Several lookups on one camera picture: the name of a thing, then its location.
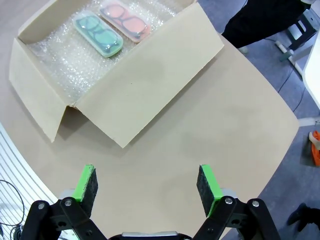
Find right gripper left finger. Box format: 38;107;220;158
21;163;106;240

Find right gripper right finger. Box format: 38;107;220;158
191;163;280;240

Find pink translucent glasses case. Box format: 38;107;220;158
99;0;152;44

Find brown cardboard shipping box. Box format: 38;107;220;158
8;0;225;149

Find green translucent glasses case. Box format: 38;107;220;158
74;14;124;59

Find white ribbed panel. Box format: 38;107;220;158
0;121;61;240

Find orange fabric bundle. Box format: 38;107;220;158
308;130;320;168

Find clear bubble wrap sheet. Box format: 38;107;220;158
26;0;194;105

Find white desk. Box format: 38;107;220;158
274;9;320;101

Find person in gray hoodie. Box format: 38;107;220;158
220;0;310;50

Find black cable bundle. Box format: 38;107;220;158
0;179;29;240

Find thin black floor cable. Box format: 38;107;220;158
276;66;309;114

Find black frame glasses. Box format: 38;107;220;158
77;16;120;54
102;1;148;38

